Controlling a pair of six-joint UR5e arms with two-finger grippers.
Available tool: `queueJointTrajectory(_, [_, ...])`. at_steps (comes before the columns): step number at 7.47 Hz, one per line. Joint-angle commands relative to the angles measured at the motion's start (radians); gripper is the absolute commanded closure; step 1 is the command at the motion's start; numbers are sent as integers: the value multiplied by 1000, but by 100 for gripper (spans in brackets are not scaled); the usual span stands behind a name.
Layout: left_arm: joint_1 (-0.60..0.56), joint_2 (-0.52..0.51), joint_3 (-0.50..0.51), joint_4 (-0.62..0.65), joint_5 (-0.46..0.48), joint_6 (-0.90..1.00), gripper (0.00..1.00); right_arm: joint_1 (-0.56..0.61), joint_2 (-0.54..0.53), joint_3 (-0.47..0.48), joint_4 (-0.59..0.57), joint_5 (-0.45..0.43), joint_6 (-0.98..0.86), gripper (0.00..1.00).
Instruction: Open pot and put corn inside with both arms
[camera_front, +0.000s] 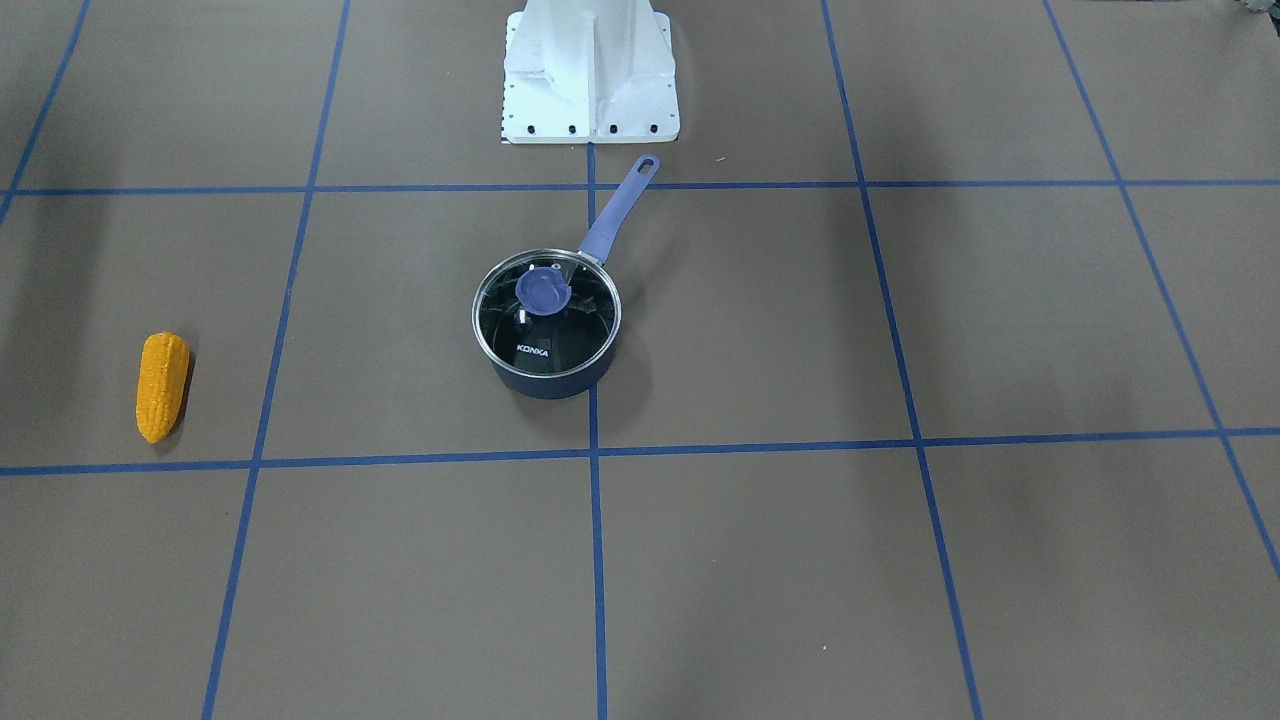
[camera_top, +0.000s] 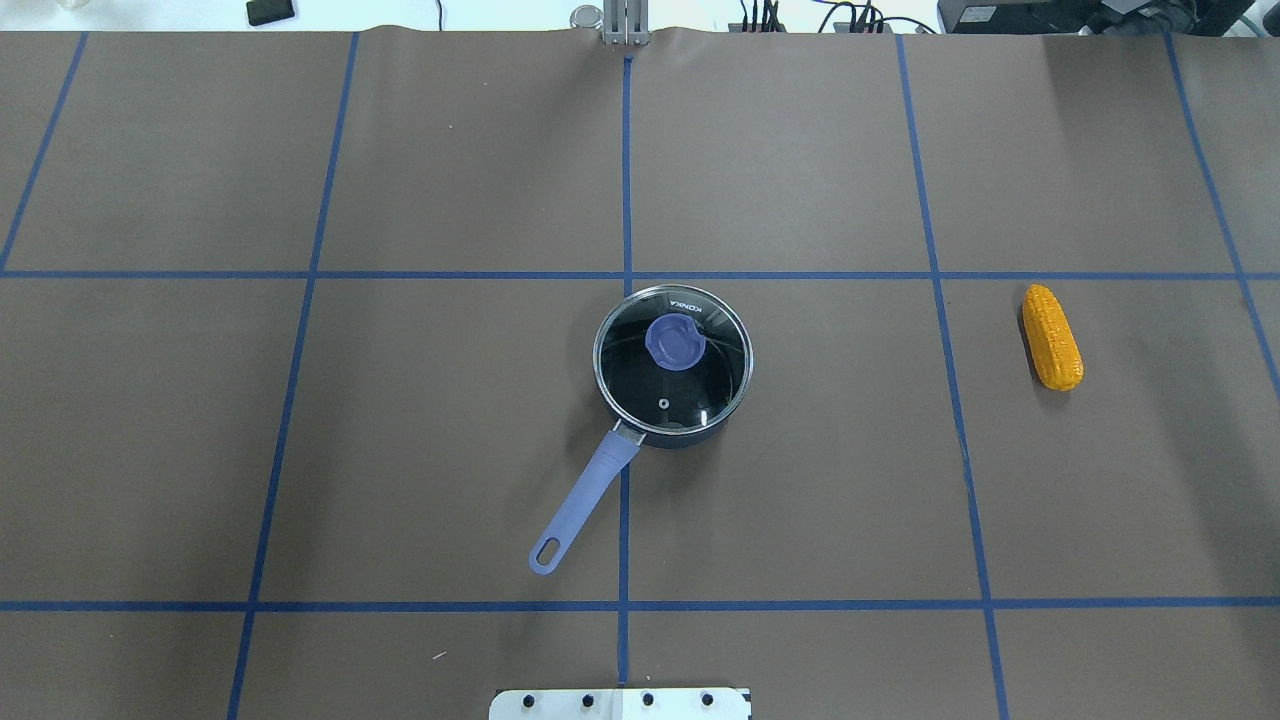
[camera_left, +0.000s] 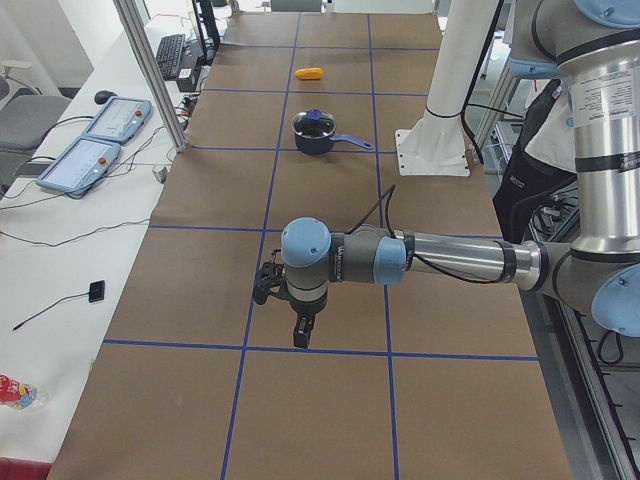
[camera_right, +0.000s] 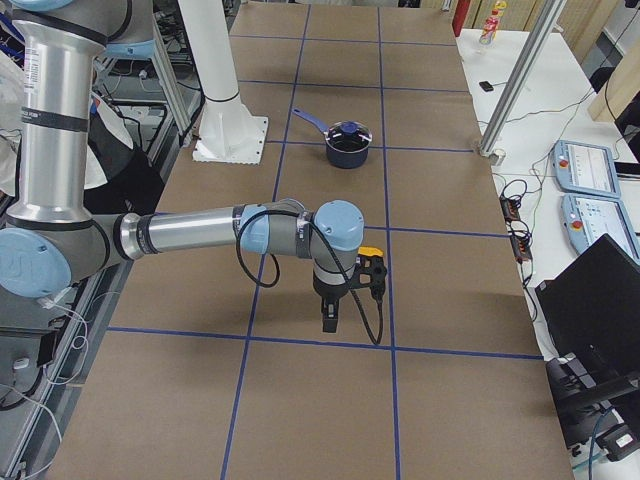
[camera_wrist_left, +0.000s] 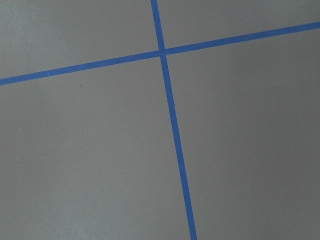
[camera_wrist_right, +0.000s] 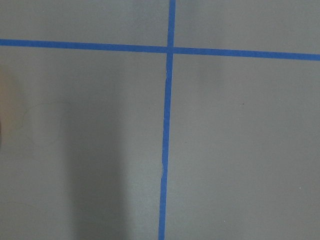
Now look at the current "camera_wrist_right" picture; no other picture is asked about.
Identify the vertical blue tape line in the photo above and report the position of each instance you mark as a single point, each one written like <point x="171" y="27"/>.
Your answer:
<point x="166" y="120"/>

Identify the horizontal blue tape line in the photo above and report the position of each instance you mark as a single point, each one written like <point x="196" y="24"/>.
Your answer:
<point x="159" y="49"/>

